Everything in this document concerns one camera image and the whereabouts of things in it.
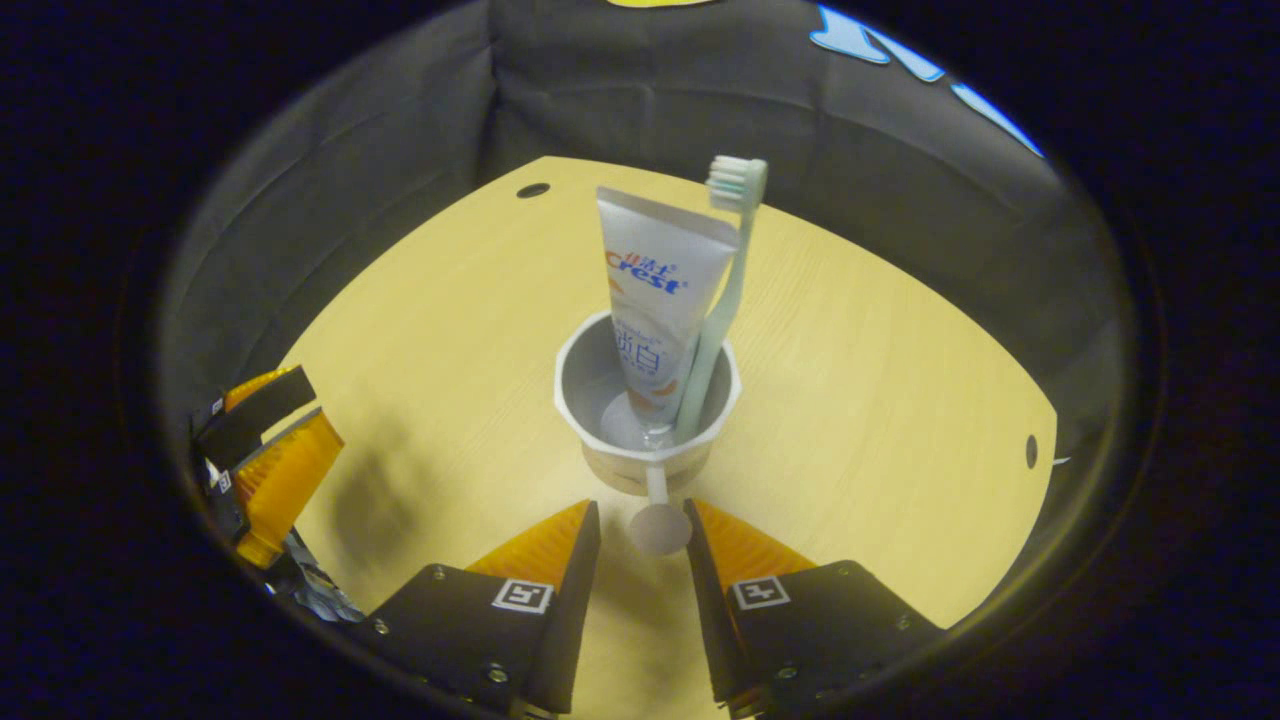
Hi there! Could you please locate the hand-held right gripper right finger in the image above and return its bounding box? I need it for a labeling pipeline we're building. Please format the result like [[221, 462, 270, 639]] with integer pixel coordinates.
[[683, 498, 946, 719]]

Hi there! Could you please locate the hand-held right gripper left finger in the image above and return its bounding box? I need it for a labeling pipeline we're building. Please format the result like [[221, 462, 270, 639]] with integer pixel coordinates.
[[368, 500, 603, 716]]

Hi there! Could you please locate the white cup with wooden handle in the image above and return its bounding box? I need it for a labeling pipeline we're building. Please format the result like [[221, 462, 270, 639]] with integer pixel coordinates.
[[553, 308, 743, 557]]

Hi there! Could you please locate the white toothpaste tube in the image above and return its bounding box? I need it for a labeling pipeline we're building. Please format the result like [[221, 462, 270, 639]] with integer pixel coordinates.
[[596, 186, 741, 446]]

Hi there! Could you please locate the pale green toothbrush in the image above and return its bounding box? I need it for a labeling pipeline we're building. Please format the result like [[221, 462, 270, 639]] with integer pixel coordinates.
[[672, 155, 769, 446]]

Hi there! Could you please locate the light wooden desktop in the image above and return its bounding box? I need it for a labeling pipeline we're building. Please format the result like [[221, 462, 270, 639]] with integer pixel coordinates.
[[262, 155, 1059, 720]]

